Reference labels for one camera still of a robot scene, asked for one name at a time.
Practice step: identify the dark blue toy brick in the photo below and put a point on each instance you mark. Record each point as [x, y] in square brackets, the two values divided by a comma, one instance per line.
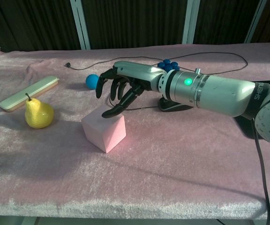
[167, 64]

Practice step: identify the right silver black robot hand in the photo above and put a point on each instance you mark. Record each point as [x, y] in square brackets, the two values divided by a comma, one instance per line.
[137, 72]

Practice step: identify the pink foam cube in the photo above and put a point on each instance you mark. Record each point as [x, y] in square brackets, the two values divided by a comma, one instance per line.
[102, 133]

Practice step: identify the white frame post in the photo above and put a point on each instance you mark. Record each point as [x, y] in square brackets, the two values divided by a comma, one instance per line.
[190, 21]
[255, 21]
[80, 23]

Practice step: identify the yellow apple toy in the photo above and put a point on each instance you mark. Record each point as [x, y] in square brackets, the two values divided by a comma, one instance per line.
[39, 114]

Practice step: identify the cream rectangular bar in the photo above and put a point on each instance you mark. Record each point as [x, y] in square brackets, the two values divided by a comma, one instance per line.
[29, 91]

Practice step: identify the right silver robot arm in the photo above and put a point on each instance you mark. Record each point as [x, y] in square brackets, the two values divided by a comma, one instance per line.
[219, 93]

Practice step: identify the blue ball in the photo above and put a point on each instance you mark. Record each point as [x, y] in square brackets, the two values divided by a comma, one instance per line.
[91, 81]

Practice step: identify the pink plush table cloth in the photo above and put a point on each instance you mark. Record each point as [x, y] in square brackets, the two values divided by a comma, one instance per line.
[149, 178]

